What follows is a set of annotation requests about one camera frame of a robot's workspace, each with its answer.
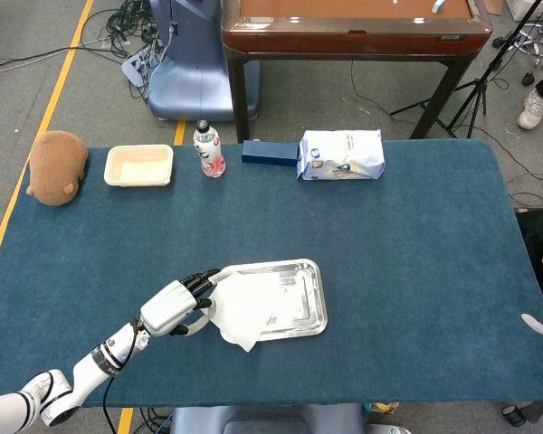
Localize blue grey robot torso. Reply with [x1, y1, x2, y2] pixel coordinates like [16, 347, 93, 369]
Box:
[169, 403, 367, 434]

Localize tangled black floor cables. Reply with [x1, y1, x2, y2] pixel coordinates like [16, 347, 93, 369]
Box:
[103, 0, 173, 99]

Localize white blue tissue pack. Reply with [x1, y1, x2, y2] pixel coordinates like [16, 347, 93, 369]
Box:
[295, 129, 386, 182]

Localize chrome office chair base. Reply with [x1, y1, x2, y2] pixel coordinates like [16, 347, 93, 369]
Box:
[492, 22, 543, 87]

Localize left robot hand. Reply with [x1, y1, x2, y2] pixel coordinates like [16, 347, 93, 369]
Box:
[139, 269, 223, 338]

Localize white paper towel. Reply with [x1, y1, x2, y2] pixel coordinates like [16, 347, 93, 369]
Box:
[206, 269, 295, 353]

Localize dark blue cardboard box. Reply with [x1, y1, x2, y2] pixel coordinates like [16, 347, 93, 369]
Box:
[241, 139, 300, 167]

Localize black tripod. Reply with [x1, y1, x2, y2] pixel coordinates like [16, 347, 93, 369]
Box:
[390, 0, 543, 139]

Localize black caster wheel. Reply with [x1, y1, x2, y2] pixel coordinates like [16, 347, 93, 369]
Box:
[501, 405, 526, 427]

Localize blue grey machine base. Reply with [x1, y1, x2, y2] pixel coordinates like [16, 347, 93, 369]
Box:
[147, 0, 262, 122]

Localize clear drink bottle red label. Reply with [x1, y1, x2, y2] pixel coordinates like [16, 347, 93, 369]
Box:
[192, 118, 227, 179]

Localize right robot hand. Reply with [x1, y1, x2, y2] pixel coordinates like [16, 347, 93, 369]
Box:
[520, 256, 543, 340]

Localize brown mahjong table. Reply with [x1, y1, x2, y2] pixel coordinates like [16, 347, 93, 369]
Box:
[220, 0, 493, 144]

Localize beige plastic food container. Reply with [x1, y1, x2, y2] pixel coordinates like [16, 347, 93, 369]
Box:
[103, 144, 175, 188]

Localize stainless steel tray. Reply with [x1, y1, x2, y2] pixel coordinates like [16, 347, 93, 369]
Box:
[216, 258, 329, 344]

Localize white sneaker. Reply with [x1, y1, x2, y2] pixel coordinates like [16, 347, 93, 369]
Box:
[517, 89, 543, 131]

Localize brown plush capybara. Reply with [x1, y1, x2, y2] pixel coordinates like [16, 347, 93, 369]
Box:
[25, 130, 90, 207]

